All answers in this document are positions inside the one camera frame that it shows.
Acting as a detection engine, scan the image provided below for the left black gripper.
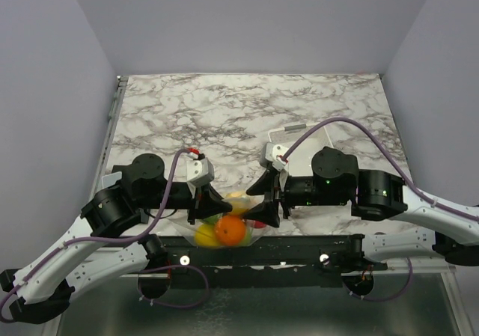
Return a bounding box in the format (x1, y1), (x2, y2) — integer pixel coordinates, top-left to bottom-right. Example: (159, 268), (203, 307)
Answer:
(139, 180), (234, 224)

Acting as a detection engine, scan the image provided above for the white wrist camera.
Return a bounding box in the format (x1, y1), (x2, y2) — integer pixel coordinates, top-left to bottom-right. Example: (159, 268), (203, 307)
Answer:
(186, 158), (215, 197)
(259, 142), (288, 171)

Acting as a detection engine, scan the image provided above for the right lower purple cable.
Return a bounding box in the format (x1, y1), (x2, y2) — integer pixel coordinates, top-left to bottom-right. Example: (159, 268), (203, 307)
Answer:
(347, 257), (415, 302)

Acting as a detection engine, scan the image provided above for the purple cable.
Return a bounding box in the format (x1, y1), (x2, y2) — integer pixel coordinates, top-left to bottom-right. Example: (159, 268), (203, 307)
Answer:
(136, 263), (210, 309)
(278, 117), (479, 221)
(0, 148), (199, 323)
(347, 257), (415, 302)

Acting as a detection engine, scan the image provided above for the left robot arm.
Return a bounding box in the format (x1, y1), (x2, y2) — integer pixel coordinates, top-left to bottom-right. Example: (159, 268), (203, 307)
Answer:
(1, 149), (232, 325)

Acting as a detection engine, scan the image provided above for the yellow toy banana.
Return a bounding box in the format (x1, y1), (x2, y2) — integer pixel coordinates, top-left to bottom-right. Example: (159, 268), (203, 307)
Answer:
(194, 224), (222, 248)

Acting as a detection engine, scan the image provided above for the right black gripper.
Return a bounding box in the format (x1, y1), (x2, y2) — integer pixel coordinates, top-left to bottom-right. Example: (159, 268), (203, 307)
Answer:
(242, 169), (347, 228)

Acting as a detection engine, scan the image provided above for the black metal base rail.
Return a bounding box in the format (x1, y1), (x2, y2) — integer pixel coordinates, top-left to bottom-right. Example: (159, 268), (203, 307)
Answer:
(138, 234), (387, 296)

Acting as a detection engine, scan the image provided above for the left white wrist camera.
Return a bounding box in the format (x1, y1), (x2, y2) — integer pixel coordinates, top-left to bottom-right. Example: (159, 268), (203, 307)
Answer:
(186, 158), (215, 197)

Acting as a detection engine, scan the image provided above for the white perforated basket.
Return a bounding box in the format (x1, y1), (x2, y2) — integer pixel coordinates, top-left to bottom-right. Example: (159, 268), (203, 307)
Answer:
(268, 123), (333, 177)

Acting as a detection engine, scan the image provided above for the green striped toy watermelon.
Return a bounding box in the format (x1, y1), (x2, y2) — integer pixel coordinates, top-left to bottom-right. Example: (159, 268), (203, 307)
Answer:
(239, 220), (253, 246)

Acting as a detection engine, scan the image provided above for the grey rectangular box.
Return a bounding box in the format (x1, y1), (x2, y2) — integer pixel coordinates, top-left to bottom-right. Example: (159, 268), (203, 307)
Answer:
(101, 171), (122, 189)

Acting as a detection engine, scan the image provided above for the red toy apple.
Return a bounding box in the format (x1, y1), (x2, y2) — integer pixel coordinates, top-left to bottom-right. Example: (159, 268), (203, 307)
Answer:
(252, 221), (266, 229)

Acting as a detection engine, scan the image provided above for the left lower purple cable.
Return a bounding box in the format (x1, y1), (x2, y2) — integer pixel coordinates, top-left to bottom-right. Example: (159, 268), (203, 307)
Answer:
(136, 263), (210, 309)

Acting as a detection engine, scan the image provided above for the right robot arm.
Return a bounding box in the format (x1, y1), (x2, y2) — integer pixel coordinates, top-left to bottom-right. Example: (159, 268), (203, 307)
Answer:
(245, 143), (478, 269)

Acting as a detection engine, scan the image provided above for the green toy lime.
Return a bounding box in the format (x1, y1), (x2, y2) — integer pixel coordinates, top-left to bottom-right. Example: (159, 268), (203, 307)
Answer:
(201, 214), (222, 225)

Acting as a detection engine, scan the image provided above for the clear dotted zip bag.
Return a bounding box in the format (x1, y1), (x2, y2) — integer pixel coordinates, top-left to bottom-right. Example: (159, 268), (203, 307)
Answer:
(170, 191), (271, 249)

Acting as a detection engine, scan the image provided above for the yellow toy lemon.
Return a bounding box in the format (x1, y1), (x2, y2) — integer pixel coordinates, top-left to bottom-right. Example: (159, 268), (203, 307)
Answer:
(224, 191), (253, 217)

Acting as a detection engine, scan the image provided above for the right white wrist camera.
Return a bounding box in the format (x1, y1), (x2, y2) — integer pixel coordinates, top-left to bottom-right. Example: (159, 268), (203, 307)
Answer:
(259, 142), (288, 171)

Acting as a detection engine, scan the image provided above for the orange toy fruit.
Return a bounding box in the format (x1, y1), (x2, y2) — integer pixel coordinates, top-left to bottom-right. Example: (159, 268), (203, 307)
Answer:
(214, 216), (245, 246)

